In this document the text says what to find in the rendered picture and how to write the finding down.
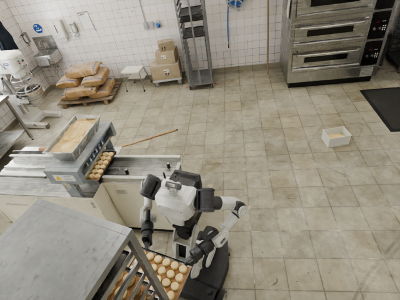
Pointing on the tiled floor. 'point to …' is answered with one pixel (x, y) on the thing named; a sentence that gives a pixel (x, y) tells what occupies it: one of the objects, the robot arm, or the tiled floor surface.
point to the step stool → (135, 74)
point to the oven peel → (268, 36)
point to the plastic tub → (336, 137)
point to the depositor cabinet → (55, 194)
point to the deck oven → (333, 40)
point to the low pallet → (91, 98)
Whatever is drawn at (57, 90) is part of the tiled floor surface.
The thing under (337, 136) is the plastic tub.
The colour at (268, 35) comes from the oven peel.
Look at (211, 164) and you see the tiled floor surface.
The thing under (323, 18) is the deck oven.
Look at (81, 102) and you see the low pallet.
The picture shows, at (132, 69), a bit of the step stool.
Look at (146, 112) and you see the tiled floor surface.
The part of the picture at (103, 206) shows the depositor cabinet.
